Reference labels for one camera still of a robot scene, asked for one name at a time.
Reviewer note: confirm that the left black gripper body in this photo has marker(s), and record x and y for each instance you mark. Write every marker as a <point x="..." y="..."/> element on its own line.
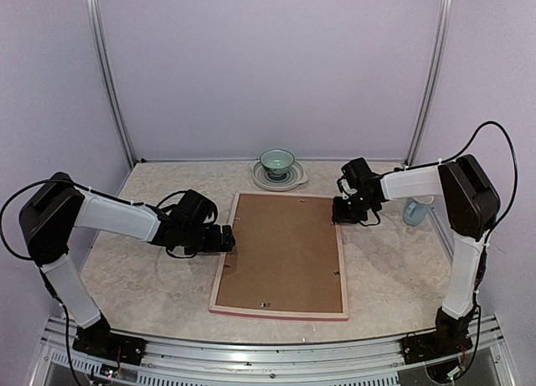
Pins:
<point x="193" y="242"/>

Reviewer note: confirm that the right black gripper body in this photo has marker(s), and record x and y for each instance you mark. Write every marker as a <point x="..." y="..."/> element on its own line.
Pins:
<point x="353" y="212"/>

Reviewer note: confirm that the brown backing board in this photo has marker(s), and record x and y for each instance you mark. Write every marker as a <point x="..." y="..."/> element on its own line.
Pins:
<point x="280" y="252"/>

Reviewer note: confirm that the pink wooden picture frame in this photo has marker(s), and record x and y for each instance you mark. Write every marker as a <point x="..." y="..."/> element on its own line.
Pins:
<point x="276" y="315"/>

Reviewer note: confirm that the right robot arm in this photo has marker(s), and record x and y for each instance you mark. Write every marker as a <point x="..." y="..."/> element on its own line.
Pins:
<point x="473" y="208"/>

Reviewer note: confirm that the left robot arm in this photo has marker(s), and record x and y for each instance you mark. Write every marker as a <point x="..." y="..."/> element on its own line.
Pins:
<point x="61" y="205"/>

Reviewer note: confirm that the striped ceramic plate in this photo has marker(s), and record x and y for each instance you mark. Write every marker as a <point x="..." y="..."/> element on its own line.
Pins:
<point x="293" y="178"/>

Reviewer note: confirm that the light blue mug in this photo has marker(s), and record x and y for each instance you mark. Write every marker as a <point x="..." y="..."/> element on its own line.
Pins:
<point x="416" y="209"/>

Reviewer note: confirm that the green ceramic bowl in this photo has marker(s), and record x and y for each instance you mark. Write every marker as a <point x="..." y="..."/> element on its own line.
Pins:
<point x="277" y="163"/>

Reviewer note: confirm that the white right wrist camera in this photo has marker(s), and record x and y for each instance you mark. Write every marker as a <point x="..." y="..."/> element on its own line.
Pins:
<point x="342" y="187"/>

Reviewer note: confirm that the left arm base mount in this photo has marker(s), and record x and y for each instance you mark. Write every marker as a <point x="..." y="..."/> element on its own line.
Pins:
<point x="99" y="341"/>

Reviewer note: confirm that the aluminium front rail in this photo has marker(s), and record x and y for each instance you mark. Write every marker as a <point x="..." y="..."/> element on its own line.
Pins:
<point x="376" y="361"/>

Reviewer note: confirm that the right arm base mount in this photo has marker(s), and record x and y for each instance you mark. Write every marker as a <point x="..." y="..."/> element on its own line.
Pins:
<point x="450" y="336"/>

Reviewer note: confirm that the right aluminium corner post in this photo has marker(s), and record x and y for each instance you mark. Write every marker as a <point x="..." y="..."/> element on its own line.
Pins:
<point x="440" y="39"/>

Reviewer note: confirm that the aluminium corner post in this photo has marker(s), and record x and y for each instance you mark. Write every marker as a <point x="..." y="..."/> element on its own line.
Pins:
<point x="440" y="39"/>
<point x="99" y="38"/>

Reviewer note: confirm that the left aluminium corner post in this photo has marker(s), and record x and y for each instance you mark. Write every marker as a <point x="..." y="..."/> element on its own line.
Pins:
<point x="99" y="38"/>

